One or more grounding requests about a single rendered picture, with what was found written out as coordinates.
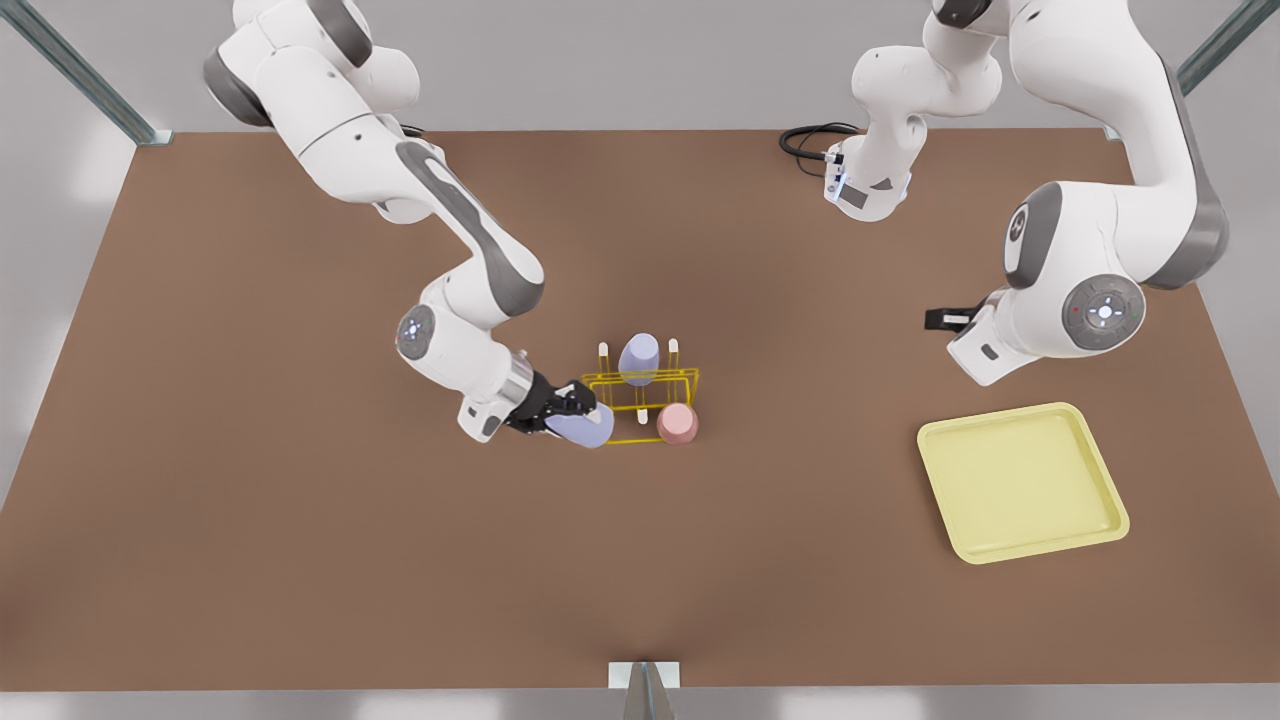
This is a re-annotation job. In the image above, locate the lavender cup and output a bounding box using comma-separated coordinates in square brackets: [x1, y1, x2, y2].
[618, 332, 662, 388]
[545, 402, 616, 450]

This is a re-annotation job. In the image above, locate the pink cup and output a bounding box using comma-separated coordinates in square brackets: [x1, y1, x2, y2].
[656, 403, 701, 447]

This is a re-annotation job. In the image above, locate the pale yellow square tray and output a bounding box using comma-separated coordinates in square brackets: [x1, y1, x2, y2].
[916, 402, 1132, 566]

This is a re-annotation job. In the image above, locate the yellow wire cup rack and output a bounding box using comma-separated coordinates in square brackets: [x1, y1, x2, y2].
[581, 339, 702, 447]

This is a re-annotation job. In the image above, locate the black cable loop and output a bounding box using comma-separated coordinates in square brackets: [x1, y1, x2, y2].
[779, 122, 867, 180]

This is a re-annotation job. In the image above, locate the silver frame post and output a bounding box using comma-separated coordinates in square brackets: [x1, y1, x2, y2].
[1102, 0, 1280, 142]
[607, 659, 682, 720]
[0, 0, 174, 148]

